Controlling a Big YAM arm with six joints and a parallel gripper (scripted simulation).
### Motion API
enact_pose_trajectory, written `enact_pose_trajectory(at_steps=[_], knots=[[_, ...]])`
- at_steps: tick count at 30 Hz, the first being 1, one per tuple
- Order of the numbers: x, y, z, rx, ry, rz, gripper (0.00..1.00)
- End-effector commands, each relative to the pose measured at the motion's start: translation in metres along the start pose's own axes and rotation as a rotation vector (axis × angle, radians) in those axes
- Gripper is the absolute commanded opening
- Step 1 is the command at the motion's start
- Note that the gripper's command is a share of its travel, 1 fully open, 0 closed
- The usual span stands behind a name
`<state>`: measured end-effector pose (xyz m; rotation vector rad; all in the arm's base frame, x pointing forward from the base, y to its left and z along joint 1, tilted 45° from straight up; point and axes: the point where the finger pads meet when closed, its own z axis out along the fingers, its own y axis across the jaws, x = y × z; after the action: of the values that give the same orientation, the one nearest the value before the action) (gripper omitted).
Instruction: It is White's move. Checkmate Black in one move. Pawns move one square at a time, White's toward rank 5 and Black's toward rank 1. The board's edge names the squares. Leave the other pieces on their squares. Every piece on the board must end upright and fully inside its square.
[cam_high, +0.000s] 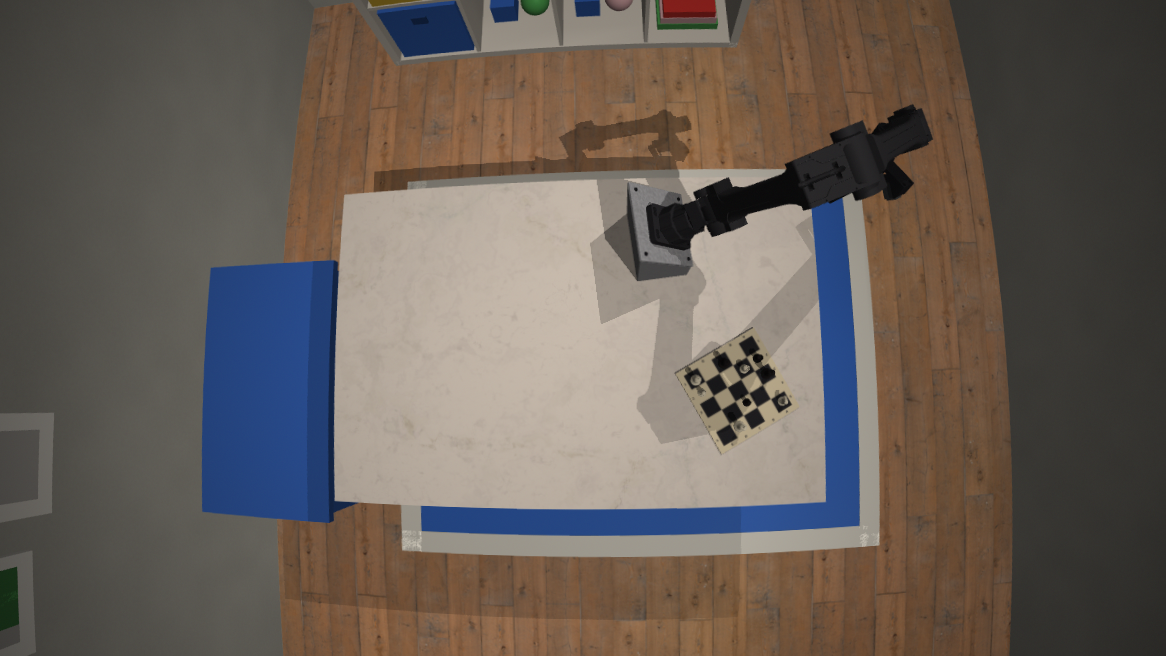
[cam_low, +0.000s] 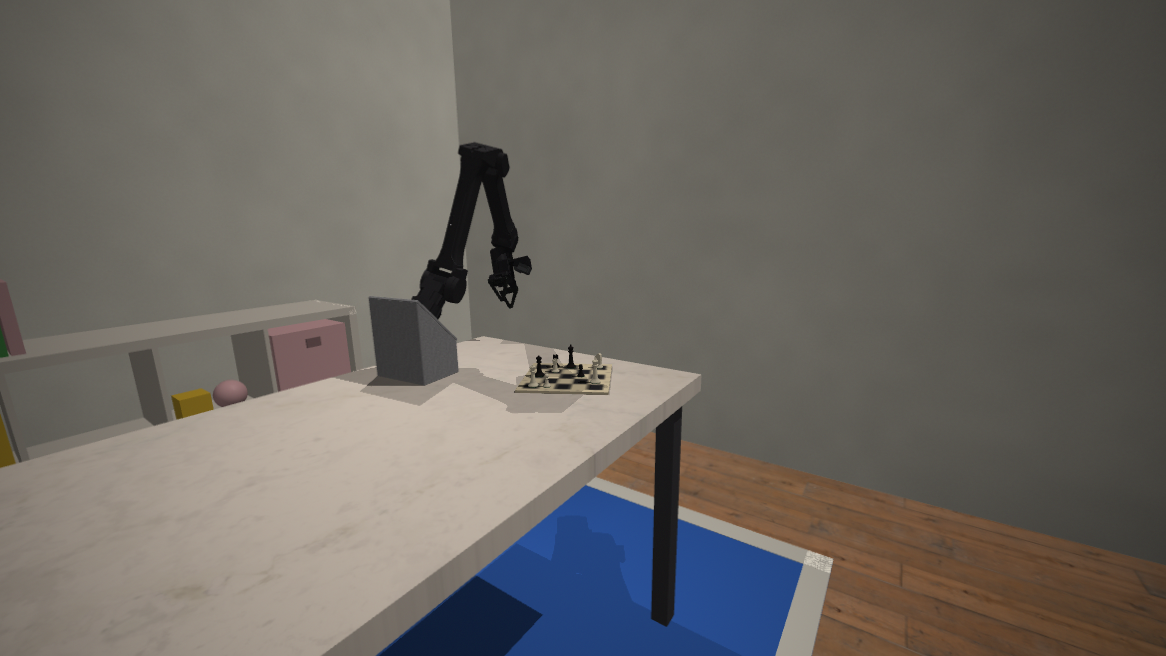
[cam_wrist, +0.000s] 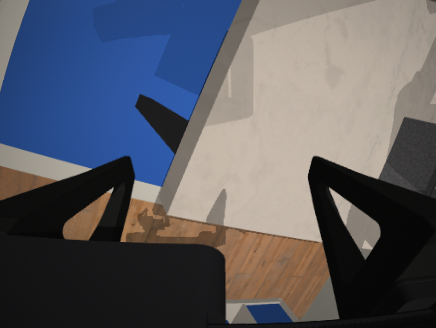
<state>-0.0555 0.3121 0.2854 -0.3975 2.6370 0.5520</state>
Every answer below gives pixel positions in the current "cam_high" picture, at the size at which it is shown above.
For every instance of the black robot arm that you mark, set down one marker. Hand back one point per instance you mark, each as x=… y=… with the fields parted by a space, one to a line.
x=861 y=161

